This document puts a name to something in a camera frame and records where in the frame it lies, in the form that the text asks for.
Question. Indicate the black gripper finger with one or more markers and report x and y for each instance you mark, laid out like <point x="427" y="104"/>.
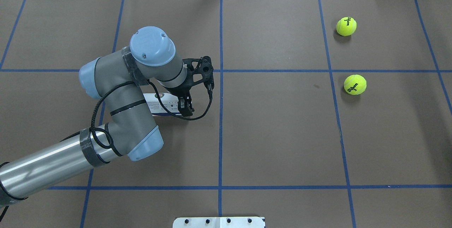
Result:
<point x="185" y="106"/>

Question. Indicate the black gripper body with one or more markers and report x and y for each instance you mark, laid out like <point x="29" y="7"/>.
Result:
<point x="176" y="91"/>

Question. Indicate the yellow tennis ball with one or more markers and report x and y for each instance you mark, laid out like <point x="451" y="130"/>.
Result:
<point x="346" y="26"/>
<point x="355" y="84"/>

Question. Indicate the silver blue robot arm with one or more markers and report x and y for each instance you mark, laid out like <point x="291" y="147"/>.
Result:
<point x="122" y="124"/>

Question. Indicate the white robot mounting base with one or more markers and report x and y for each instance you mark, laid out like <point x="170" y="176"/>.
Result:
<point x="220" y="222"/>

